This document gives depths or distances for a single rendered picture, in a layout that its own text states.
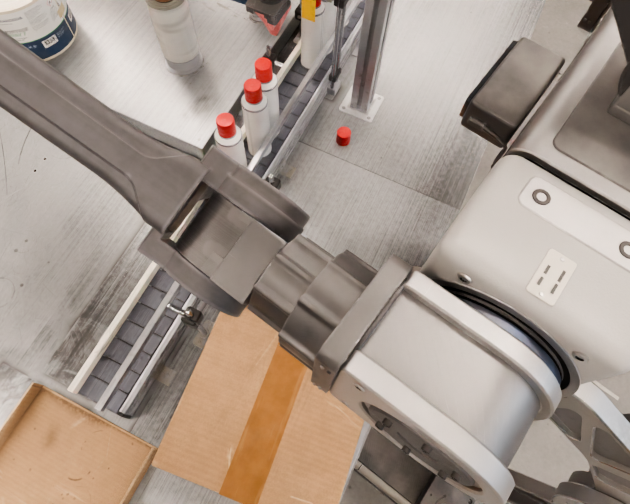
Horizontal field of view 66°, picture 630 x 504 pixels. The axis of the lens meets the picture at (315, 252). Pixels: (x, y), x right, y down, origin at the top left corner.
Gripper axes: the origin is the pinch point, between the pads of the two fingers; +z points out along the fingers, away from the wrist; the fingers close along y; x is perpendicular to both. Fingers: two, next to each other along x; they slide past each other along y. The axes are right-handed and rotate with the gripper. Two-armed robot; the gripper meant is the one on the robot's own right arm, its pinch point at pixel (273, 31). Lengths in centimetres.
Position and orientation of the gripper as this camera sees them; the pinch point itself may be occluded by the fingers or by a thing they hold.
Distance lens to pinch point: 115.0
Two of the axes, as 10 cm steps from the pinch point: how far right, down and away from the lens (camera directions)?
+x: 9.0, 4.2, -1.5
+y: -4.4, 8.2, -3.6
